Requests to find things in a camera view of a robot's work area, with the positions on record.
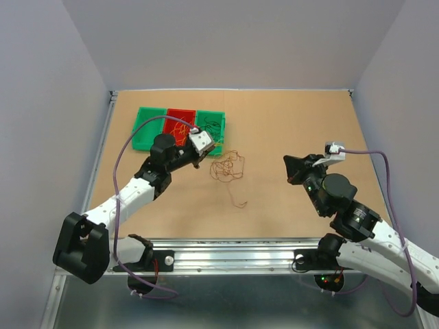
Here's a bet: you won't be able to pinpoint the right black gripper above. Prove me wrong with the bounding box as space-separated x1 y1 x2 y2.
283 153 329 216

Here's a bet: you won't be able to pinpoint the orange red wires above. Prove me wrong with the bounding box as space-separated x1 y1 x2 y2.
167 117 195 143

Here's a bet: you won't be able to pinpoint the dark brown wire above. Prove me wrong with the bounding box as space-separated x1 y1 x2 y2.
200 116 224 143

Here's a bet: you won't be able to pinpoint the yellow red wire bundle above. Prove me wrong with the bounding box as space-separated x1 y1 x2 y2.
209 147 248 209

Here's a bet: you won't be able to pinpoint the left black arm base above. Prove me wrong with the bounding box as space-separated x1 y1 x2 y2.
123 249 175 273

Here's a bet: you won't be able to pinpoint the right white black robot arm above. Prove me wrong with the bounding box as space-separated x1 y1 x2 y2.
283 154 438 316

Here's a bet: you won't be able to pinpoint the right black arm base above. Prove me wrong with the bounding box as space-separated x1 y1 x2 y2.
290 233 357 273

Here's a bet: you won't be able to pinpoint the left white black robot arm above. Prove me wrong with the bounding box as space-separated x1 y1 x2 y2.
52 130 215 284

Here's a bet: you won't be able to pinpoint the red plastic bin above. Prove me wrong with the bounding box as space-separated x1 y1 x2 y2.
163 108 196 146

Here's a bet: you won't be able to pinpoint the far green plastic bin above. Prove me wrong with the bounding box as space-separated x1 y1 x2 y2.
195 110 226 157

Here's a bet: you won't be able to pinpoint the green plastic bin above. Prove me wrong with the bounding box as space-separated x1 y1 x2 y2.
132 107 167 151
195 110 226 157

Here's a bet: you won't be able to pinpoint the near green plastic bin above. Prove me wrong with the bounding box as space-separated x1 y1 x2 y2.
132 107 167 151

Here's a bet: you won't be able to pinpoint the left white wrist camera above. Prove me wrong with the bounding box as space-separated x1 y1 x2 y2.
189 128 215 156

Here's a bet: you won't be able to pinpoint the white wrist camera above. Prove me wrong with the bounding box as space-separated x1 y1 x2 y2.
189 128 215 156
312 141 346 167

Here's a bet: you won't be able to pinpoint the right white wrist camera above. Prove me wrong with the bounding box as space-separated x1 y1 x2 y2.
312 141 346 167

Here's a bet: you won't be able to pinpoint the aluminium frame rail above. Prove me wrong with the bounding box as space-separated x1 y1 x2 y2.
39 89 426 329

